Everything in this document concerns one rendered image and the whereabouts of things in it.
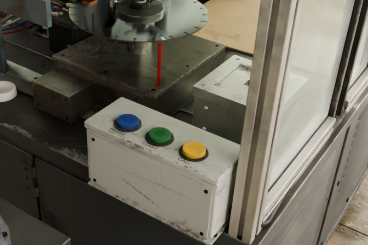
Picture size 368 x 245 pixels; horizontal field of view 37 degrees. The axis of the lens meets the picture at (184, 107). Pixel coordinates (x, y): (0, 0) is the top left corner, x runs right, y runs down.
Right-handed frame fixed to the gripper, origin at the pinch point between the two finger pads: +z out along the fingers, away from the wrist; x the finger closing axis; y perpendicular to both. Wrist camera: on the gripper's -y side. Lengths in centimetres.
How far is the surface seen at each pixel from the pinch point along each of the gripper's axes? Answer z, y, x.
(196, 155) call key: -8.8, 25.1, 42.0
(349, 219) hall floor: 55, -97, 65
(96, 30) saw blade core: 6.5, 15.2, 2.5
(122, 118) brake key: -0.4, 27.5, 28.2
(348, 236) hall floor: 54, -89, 70
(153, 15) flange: 1.8, 1.4, 3.0
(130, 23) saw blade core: 4.2, 7.3, 3.2
